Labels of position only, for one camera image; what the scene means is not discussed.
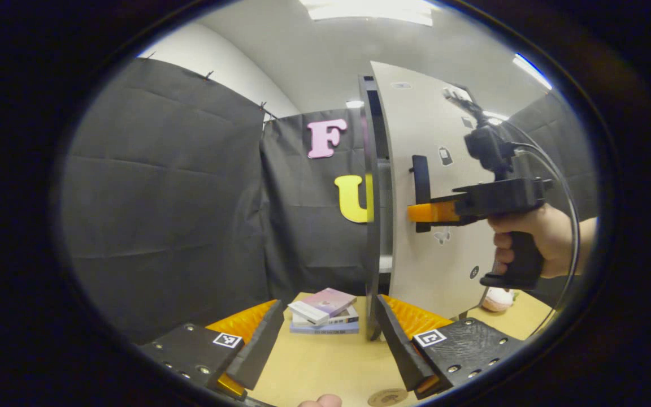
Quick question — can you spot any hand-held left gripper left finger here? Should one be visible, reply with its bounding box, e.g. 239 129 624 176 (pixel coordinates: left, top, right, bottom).
139 300 285 403

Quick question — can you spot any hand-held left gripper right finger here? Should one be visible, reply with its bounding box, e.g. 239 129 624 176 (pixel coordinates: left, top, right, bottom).
375 294 526 399

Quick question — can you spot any black cabinet door handle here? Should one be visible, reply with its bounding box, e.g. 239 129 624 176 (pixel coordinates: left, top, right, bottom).
410 155 432 233

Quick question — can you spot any round wooden coaster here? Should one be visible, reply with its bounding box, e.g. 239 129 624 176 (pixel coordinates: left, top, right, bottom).
367 388 409 407

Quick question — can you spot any dark grey cabinet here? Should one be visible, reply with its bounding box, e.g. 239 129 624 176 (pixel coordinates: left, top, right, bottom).
358 75 395 341

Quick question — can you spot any white cabinet door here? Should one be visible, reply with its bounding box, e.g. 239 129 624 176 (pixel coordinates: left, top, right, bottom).
370 61 515 321

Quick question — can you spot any blue book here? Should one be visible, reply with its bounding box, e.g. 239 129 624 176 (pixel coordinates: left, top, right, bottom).
290 319 360 335

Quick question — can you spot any black backdrop cloth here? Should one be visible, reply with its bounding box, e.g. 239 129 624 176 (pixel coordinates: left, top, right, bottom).
261 109 372 303
61 57 272 345
505 90 600 307

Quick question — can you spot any pink plush toy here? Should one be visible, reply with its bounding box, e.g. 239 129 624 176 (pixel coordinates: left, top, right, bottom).
481 287 517 313

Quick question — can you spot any long ceiling light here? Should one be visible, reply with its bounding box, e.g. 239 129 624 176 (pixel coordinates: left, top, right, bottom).
513 53 553 90

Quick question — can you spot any large ceiling light panel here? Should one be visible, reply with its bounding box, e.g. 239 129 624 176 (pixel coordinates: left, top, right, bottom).
298 0 435 26

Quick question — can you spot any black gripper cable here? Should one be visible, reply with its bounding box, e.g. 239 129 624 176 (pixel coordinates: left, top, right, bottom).
509 122 581 335

